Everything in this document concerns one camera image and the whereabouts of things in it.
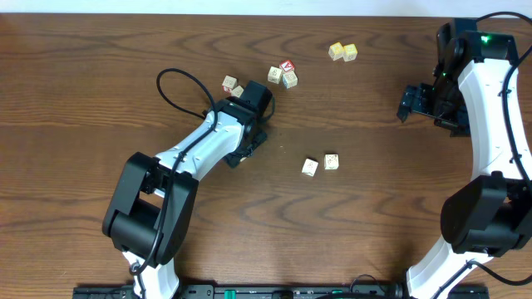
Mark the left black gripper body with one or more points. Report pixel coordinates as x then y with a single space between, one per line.
259 131

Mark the blue edged white block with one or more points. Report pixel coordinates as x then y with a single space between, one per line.
290 79

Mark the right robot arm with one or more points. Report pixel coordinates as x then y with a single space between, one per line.
475 95

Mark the red letter A block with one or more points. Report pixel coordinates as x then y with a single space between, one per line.
287 66

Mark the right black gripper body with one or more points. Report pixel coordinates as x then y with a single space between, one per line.
446 104

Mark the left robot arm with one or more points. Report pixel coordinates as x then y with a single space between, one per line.
150 210

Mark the yellow block left of pair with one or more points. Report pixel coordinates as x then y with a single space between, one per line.
336 51

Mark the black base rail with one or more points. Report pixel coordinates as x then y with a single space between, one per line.
209 291

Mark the white block yellow side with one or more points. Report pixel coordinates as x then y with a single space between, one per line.
237 91

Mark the yellow sided white block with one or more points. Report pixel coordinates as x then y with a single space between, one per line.
310 167

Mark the white block red side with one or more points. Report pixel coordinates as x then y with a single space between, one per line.
229 83

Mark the yellow block of pair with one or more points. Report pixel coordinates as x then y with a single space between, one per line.
336 51
350 52

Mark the cream block left of cluster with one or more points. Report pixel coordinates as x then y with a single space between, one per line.
274 75

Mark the yellow block right of pair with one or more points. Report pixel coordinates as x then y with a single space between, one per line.
350 52

